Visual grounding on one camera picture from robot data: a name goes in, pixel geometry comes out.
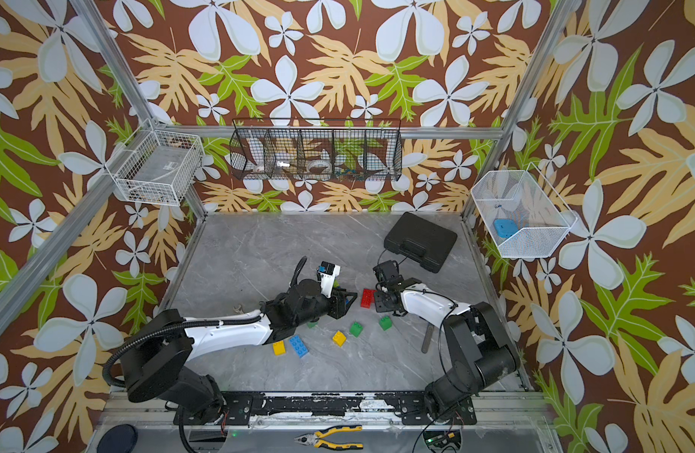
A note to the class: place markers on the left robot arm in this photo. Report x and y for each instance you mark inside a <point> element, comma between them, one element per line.
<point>152,364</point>

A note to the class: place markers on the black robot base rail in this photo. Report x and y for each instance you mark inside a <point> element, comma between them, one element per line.
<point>404,408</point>

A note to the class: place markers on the white wire basket left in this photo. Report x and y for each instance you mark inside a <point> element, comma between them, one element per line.
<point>156,165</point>

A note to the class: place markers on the black wire basket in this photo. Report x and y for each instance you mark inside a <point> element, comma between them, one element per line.
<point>319,149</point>

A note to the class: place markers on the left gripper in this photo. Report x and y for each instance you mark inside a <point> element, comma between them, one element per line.
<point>340,303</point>

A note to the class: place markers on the blue object in basket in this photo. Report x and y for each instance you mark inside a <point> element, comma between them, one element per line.
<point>505,228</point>

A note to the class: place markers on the red long brick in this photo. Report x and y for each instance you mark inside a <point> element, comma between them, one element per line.
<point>367,299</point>

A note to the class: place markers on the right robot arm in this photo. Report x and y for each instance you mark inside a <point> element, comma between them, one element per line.
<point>481,351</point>

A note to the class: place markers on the white wire basket right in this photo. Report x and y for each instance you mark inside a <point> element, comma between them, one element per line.
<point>529,198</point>

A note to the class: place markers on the light blue long brick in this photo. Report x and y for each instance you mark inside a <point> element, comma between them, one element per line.
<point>299,346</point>

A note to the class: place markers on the white wire basket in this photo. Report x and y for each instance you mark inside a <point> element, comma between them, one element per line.
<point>156,165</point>
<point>529,198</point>

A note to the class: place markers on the yellow square brick middle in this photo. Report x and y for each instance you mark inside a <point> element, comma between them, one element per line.
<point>339,338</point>

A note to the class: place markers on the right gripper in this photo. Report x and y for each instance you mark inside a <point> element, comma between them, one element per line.
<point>385,297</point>

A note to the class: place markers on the yellow square brick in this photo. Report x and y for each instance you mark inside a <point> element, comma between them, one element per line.
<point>339,338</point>
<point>279,348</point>

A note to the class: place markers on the small electronics board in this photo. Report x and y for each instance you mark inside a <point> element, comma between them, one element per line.
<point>443,441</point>

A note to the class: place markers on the yellow square brick left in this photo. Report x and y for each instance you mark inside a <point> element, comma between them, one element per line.
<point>279,348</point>

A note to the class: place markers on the black round disc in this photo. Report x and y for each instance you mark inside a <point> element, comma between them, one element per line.
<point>119,439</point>

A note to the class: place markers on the black plastic tool case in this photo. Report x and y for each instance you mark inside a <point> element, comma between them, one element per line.
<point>421,240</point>

